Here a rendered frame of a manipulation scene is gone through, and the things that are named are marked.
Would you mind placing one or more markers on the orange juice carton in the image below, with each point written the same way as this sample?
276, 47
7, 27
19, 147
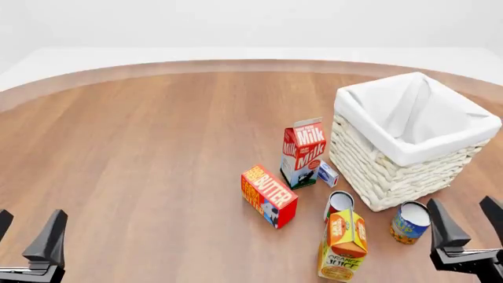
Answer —
344, 244

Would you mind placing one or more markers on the blue and orange soup tin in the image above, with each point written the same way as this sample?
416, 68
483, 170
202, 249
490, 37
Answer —
408, 225

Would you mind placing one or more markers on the red tin with white lid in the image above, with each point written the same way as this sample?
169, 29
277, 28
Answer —
340, 202

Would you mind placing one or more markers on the red and white milk carton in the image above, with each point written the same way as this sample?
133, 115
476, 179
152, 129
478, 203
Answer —
302, 153

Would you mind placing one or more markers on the red and orange butter box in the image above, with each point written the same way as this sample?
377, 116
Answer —
271, 194

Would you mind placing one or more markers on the small blue and white box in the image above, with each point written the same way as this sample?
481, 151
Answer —
328, 174

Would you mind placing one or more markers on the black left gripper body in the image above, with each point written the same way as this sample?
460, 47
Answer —
31, 274

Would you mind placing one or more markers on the white woven basket with liner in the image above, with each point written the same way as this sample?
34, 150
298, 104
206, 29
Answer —
393, 165

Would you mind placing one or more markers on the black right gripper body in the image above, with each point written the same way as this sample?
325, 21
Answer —
467, 261

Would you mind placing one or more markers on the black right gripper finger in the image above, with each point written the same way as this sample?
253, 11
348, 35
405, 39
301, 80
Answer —
446, 227
493, 212

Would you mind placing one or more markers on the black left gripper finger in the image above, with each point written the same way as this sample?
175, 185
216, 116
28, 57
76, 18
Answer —
4, 221
49, 238

